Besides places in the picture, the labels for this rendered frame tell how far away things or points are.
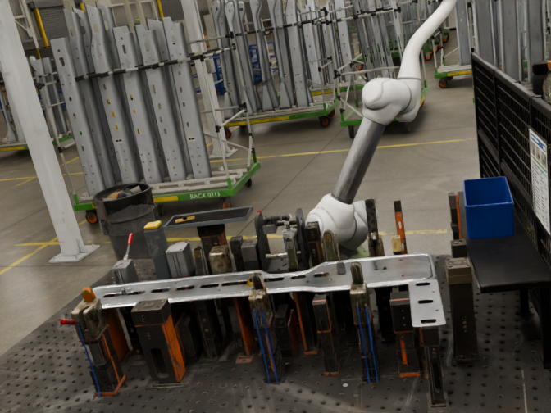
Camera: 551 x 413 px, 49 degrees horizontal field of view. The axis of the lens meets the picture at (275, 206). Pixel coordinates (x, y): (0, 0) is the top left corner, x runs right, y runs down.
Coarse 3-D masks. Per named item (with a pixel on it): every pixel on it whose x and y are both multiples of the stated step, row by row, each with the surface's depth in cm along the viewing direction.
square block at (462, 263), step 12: (456, 264) 197; (468, 264) 196; (456, 276) 196; (468, 276) 196; (456, 288) 198; (468, 288) 197; (456, 300) 199; (468, 300) 199; (456, 312) 201; (468, 312) 200; (456, 324) 203; (468, 324) 202; (456, 336) 204; (468, 336) 203; (456, 348) 206; (468, 348) 205; (456, 360) 207; (468, 360) 206
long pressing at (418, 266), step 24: (336, 264) 228; (384, 264) 221; (408, 264) 217; (432, 264) 215; (96, 288) 248; (120, 288) 244; (144, 288) 240; (192, 288) 231; (216, 288) 227; (240, 288) 224; (288, 288) 217; (312, 288) 214; (336, 288) 210
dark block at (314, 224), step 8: (312, 224) 239; (312, 232) 237; (320, 232) 242; (312, 240) 238; (320, 240) 242; (312, 248) 239; (320, 248) 240; (312, 256) 241; (320, 256) 240; (312, 264) 242
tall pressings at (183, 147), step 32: (128, 32) 659; (160, 32) 648; (96, 64) 654; (128, 64) 646; (64, 96) 647; (96, 96) 690; (128, 96) 654; (160, 96) 644; (192, 96) 636; (96, 128) 675; (128, 128) 691; (160, 128) 655; (192, 128) 645; (96, 160) 666; (128, 160) 678; (160, 160) 694; (192, 160) 657; (96, 192) 673
